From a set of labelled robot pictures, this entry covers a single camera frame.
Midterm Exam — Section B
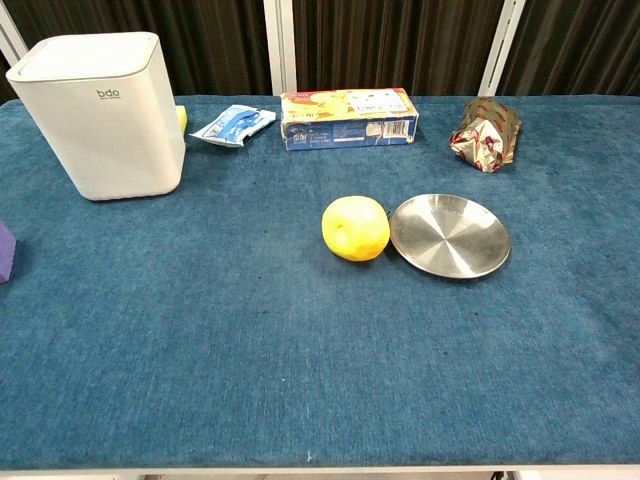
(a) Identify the white slanted frame post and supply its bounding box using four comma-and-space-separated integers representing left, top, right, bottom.
478, 0, 527, 97

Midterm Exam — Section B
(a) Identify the blue white wipes packet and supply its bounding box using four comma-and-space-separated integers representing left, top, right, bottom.
188, 104, 277, 148

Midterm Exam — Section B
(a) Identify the blue yellow cracker box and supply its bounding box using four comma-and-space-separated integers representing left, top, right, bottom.
279, 87, 419, 152

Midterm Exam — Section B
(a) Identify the white slanted frame bar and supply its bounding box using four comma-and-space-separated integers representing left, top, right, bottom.
0, 10, 29, 67

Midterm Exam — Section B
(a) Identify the yellow apple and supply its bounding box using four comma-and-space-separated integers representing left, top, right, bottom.
321, 195, 391, 262

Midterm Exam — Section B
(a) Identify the white vertical frame post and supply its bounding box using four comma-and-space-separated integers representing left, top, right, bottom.
263, 0, 298, 96

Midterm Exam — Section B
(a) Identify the blue table cloth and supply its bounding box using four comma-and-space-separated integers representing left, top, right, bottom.
0, 93, 640, 470

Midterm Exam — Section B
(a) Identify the dark pleated curtain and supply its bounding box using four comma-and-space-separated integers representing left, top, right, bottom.
0, 0, 640, 104

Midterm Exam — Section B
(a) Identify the gold red foil snack bag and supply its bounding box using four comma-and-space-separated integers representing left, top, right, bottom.
448, 96, 522, 174

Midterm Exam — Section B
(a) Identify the white plastic trash bin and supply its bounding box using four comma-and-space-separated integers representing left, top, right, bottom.
5, 31, 187, 202

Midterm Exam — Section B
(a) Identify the round metal plate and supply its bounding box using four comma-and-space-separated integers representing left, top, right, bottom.
389, 193, 512, 280

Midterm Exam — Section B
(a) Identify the purple foam block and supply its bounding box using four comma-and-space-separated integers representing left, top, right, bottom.
0, 220, 18, 285

